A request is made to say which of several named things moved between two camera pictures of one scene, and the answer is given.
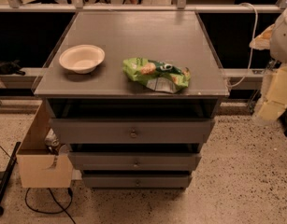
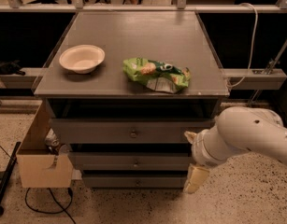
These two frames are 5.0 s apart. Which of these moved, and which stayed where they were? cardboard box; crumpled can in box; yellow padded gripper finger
Moved: yellow padded gripper finger
Stayed: cardboard box; crumpled can in box
